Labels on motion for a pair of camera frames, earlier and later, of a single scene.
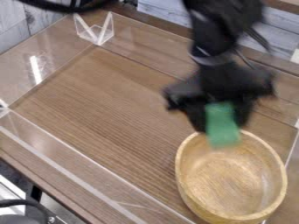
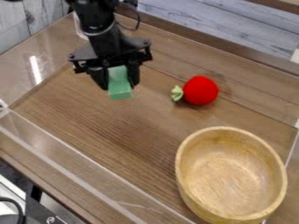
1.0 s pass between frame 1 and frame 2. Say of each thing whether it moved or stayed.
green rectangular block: moved
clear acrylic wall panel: stayed
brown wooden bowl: stayed
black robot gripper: moved
